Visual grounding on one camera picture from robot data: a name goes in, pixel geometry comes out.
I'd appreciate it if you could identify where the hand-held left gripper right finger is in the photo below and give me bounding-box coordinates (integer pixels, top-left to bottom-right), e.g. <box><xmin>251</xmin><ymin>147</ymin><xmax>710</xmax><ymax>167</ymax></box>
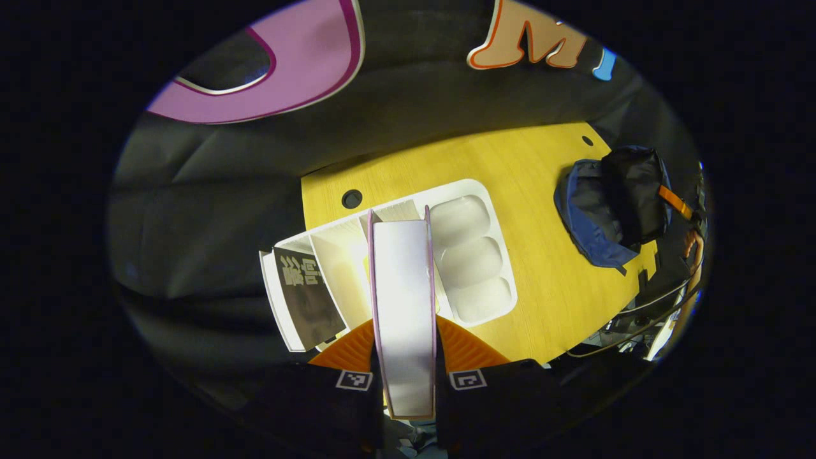
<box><xmin>435</xmin><ymin>316</ymin><xmax>565</xmax><ymax>455</ymax></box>

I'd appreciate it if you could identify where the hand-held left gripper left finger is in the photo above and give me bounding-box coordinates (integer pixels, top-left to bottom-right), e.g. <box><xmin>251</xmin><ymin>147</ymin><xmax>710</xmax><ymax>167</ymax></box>
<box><xmin>242</xmin><ymin>317</ymin><xmax>384</xmax><ymax>455</ymax></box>

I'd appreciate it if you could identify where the blue schoolbag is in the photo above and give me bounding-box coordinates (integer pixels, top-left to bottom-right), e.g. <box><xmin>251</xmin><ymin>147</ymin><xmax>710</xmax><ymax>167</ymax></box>
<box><xmin>553</xmin><ymin>145</ymin><xmax>674</xmax><ymax>276</ymax></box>

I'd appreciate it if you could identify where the black cover book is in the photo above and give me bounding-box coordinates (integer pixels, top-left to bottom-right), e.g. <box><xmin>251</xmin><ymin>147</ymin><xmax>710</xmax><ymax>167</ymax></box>
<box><xmin>273</xmin><ymin>247</ymin><xmax>347</xmax><ymax>351</ymax></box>

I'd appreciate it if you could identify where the pink cover book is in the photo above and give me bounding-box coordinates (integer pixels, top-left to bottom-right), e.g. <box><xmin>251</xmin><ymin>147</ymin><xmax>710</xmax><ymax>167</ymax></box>
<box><xmin>367</xmin><ymin>205</ymin><xmax>440</xmax><ymax>421</ymax></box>

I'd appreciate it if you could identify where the white plastic bookshelf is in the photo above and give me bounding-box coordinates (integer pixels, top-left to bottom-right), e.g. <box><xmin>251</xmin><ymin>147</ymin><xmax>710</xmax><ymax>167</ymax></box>
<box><xmin>259</xmin><ymin>178</ymin><xmax>518</xmax><ymax>353</ymax></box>

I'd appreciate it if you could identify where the black backdrop cloth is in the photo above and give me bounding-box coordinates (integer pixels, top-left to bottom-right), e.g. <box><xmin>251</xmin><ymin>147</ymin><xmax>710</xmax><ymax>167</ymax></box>
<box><xmin>107</xmin><ymin>0</ymin><xmax>702</xmax><ymax>409</ymax></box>

